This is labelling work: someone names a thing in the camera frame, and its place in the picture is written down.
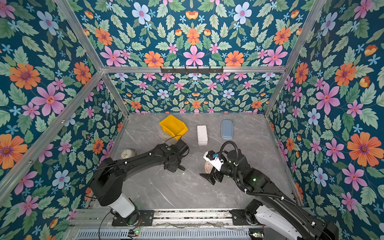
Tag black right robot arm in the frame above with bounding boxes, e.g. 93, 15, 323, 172
201, 141, 339, 240

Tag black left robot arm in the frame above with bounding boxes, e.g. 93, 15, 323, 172
90, 140, 190, 219

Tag yellow plastic bin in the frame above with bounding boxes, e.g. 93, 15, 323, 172
159, 115, 189, 140

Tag pink round clock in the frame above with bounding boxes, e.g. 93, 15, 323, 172
205, 162, 214, 174

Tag white rectangular box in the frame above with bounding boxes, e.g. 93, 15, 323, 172
197, 125, 208, 146

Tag blue glasses case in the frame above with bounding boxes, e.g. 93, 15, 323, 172
221, 119, 234, 140

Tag small silver round clock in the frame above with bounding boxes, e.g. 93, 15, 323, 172
121, 149, 136, 159

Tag white ribbed front panel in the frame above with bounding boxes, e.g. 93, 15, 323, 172
75, 229, 251, 240

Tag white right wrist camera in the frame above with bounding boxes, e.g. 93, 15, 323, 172
203, 151, 223, 170

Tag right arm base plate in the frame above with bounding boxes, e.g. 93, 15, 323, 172
229, 199, 263, 226

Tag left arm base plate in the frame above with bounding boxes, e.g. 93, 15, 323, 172
112, 210, 155, 227

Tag black hook rail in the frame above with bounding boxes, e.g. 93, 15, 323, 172
160, 67, 224, 74

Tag aluminium front rail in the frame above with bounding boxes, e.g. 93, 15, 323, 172
69, 208, 262, 229

